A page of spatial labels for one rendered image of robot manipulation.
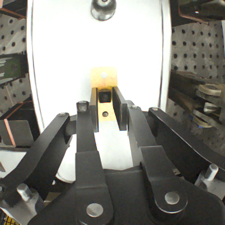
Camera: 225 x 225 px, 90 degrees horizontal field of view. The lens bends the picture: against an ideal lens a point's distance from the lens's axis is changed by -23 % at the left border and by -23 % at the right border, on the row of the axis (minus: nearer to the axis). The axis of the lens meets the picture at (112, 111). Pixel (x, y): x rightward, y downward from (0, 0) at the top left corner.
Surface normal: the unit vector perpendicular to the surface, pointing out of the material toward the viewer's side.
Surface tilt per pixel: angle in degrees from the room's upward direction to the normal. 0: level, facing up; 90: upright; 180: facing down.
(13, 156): 0
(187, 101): 90
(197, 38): 0
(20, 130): 0
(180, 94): 90
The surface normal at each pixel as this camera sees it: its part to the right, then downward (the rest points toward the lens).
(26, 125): 0.10, 0.39
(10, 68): 0.99, 0.03
